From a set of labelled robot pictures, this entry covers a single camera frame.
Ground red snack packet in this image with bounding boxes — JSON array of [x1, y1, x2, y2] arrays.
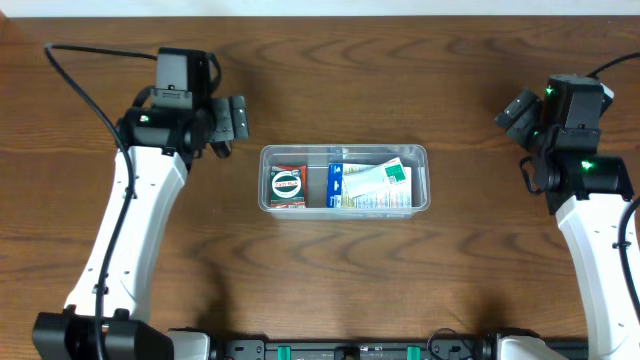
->
[[270, 164, 309, 209]]

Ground dark bottle white cap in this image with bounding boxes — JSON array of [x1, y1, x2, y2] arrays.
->
[[211, 141, 232, 159]]

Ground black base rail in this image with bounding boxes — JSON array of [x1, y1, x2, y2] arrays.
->
[[210, 337, 497, 360]]

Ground clear plastic container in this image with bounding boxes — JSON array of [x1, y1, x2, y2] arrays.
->
[[258, 144, 431, 220]]

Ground blue fever patch packet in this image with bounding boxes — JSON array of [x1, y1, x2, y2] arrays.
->
[[326, 163, 412, 209]]

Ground green white card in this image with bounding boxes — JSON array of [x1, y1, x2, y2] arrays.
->
[[343, 157, 410, 198]]

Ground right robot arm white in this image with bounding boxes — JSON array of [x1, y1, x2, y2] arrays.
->
[[495, 77, 639, 359]]

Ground green round tape box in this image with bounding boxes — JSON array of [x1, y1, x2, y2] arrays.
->
[[270, 166, 307, 206]]

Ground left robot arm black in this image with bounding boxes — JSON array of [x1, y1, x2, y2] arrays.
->
[[32, 96, 249, 359]]

